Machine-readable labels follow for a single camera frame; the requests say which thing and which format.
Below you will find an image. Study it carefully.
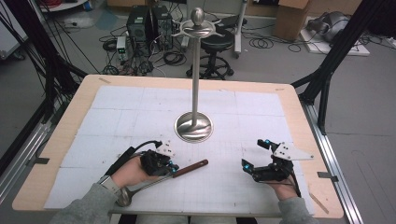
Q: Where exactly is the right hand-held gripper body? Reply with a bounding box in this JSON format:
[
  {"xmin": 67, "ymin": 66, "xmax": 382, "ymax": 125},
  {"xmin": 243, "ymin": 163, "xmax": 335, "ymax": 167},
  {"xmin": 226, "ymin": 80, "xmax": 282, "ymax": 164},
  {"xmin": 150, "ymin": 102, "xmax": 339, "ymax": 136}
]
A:
[{"xmin": 252, "ymin": 141, "xmax": 315, "ymax": 183}]

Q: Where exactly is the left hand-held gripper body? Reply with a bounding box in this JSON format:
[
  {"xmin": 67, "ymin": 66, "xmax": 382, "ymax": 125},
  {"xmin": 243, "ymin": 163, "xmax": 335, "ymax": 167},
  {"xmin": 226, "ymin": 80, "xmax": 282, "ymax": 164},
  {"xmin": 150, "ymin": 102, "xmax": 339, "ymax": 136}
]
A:
[{"xmin": 139, "ymin": 140, "xmax": 177, "ymax": 177}]

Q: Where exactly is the metal ladle with wooden handle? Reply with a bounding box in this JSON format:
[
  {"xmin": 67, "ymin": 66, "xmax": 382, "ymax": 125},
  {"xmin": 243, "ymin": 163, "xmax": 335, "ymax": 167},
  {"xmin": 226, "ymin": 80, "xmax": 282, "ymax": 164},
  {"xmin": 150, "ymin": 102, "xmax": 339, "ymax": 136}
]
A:
[{"xmin": 115, "ymin": 159, "xmax": 209, "ymax": 208}]

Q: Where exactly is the person's right hand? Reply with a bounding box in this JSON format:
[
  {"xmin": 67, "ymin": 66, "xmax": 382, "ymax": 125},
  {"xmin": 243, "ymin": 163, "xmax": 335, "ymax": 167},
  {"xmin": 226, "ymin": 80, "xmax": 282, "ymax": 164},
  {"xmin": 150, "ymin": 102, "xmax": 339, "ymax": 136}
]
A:
[{"xmin": 268, "ymin": 175, "xmax": 299, "ymax": 202}]

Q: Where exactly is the person's left hand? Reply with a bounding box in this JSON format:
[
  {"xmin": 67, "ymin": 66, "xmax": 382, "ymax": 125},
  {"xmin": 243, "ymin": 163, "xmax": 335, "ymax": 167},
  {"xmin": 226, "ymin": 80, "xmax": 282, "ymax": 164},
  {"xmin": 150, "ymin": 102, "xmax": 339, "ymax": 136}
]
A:
[{"xmin": 110, "ymin": 156, "xmax": 160, "ymax": 189}]

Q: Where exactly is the white gridded mat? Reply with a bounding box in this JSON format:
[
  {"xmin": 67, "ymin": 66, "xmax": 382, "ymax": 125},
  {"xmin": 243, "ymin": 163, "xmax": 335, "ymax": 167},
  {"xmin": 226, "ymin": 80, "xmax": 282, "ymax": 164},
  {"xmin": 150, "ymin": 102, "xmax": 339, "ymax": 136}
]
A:
[{"xmin": 44, "ymin": 85, "xmax": 316, "ymax": 217}]

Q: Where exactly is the grey wristwatch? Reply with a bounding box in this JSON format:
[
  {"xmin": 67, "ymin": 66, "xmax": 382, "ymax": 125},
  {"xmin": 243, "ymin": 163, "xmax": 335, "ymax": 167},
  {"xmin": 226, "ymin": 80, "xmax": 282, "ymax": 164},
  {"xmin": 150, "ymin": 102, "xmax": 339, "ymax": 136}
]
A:
[{"xmin": 98, "ymin": 175, "xmax": 122, "ymax": 197}]

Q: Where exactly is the silver metal utensil stand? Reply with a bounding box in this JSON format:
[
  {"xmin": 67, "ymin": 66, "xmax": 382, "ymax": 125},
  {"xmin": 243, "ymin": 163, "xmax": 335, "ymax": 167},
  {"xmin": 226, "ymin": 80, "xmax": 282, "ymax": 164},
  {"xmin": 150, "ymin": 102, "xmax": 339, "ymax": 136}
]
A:
[{"xmin": 171, "ymin": 7, "xmax": 226, "ymax": 144}]

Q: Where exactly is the wooden table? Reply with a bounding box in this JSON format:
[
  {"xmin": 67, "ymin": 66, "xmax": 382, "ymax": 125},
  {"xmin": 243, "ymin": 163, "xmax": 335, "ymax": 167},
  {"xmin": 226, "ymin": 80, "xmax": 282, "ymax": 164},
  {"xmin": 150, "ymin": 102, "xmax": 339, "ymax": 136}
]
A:
[{"xmin": 11, "ymin": 74, "xmax": 345, "ymax": 220}]

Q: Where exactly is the black round stool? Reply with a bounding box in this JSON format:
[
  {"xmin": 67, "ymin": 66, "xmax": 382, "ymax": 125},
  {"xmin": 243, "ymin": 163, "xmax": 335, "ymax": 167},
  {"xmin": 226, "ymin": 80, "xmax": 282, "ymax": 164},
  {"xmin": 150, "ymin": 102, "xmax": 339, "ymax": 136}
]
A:
[{"xmin": 186, "ymin": 29, "xmax": 235, "ymax": 80}]

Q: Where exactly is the small grey power supply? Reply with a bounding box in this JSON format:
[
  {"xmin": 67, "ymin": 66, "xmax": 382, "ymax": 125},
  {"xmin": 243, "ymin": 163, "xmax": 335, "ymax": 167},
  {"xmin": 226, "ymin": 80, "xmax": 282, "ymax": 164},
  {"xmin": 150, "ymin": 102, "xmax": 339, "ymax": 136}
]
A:
[{"xmin": 116, "ymin": 35, "xmax": 128, "ymax": 62}]

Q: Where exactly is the brown cardboard box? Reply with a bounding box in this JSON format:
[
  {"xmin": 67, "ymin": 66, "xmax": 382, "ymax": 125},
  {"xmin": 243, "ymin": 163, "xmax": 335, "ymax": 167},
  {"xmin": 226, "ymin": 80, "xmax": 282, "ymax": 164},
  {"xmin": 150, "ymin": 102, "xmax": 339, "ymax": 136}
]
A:
[{"xmin": 273, "ymin": 0, "xmax": 313, "ymax": 42}]

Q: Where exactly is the white flat board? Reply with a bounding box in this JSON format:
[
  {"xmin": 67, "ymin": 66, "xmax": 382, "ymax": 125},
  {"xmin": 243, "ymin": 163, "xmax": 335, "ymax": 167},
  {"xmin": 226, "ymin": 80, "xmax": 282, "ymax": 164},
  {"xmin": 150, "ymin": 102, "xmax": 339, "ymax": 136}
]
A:
[{"xmin": 299, "ymin": 30, "xmax": 372, "ymax": 58}]

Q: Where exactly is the grey bag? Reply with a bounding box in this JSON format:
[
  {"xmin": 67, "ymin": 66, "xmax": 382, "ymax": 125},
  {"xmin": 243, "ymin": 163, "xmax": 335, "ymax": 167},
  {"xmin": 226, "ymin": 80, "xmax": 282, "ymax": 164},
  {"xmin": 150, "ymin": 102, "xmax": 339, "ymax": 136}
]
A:
[{"xmin": 306, "ymin": 11, "xmax": 352, "ymax": 43}]

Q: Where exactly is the black computer tower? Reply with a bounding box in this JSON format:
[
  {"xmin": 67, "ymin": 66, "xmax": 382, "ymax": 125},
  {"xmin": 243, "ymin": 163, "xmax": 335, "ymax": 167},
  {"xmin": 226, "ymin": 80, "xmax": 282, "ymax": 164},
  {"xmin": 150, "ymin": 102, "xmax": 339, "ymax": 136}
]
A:
[
  {"xmin": 126, "ymin": 5, "xmax": 151, "ymax": 42},
  {"xmin": 151, "ymin": 5, "xmax": 174, "ymax": 51}
]

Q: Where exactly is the white round table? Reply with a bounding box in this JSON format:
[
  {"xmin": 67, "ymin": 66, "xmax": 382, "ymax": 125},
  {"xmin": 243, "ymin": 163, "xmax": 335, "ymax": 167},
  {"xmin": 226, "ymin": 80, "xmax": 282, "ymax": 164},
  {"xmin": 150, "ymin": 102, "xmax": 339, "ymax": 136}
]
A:
[{"xmin": 38, "ymin": 0, "xmax": 91, "ymax": 13}]

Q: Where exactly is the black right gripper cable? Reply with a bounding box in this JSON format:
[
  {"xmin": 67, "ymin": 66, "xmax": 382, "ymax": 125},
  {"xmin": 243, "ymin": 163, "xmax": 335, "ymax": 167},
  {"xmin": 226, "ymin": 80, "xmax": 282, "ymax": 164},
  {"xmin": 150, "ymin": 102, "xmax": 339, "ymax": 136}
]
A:
[{"xmin": 290, "ymin": 169, "xmax": 303, "ymax": 199}]

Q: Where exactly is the black metal bracket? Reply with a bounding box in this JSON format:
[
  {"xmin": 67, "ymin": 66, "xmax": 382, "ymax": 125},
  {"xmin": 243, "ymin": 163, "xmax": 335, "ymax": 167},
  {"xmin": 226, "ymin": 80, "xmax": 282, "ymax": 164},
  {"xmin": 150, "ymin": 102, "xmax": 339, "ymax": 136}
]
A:
[
  {"xmin": 317, "ymin": 171, "xmax": 339, "ymax": 183},
  {"xmin": 27, "ymin": 156, "xmax": 50, "ymax": 166}
]

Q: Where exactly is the aluminium rail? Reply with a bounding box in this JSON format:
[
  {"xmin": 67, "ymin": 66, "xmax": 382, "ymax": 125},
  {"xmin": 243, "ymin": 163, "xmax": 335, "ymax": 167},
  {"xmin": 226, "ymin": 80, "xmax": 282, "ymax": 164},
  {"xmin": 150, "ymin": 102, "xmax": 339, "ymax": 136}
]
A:
[
  {"xmin": 0, "ymin": 120, "xmax": 53, "ymax": 203},
  {"xmin": 300, "ymin": 101, "xmax": 366, "ymax": 224}
]

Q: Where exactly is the black metal frame post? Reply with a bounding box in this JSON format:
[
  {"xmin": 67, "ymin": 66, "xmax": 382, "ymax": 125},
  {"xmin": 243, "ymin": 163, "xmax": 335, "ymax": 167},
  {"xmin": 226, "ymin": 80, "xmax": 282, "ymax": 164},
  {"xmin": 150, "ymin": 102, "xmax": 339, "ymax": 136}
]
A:
[
  {"xmin": 290, "ymin": 0, "xmax": 396, "ymax": 136},
  {"xmin": 0, "ymin": 0, "xmax": 89, "ymax": 123}
]

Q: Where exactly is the white stand post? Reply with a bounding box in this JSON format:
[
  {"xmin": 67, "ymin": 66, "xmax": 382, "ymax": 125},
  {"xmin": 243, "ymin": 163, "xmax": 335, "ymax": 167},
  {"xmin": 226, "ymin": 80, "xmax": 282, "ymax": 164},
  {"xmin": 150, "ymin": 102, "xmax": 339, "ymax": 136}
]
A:
[{"xmin": 233, "ymin": 0, "xmax": 248, "ymax": 59}]

